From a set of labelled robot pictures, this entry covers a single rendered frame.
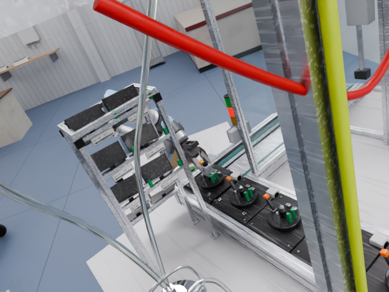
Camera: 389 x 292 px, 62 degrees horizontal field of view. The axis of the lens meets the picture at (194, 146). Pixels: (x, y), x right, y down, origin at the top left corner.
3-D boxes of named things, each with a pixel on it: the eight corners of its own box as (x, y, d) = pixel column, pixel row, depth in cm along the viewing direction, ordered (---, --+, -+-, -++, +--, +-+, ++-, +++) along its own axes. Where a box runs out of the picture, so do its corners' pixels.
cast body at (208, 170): (202, 174, 175) (198, 164, 171) (208, 169, 177) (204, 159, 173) (211, 179, 168) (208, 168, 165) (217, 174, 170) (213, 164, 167)
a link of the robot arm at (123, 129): (88, 129, 176) (171, 161, 183) (96, 110, 176) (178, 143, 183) (92, 128, 188) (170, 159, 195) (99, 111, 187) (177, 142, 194)
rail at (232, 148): (177, 202, 189) (171, 188, 183) (275, 126, 224) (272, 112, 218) (182, 205, 184) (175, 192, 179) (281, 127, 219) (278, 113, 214)
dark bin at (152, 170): (139, 180, 159) (132, 167, 159) (162, 167, 163) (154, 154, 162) (146, 183, 132) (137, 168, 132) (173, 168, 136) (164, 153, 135)
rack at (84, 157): (140, 263, 158) (54, 126, 119) (195, 217, 173) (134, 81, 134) (161, 288, 142) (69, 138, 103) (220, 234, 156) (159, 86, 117)
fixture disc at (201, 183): (194, 184, 179) (193, 181, 178) (213, 170, 184) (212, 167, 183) (210, 193, 168) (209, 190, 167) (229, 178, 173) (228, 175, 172)
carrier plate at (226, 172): (184, 189, 181) (183, 186, 180) (215, 165, 191) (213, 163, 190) (210, 205, 163) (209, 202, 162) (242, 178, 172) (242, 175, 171)
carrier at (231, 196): (212, 206, 162) (204, 188, 155) (245, 179, 171) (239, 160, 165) (246, 227, 143) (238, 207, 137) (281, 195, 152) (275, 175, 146)
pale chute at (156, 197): (153, 208, 171) (148, 200, 172) (173, 194, 174) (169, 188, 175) (150, 197, 144) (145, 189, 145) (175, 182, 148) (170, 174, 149)
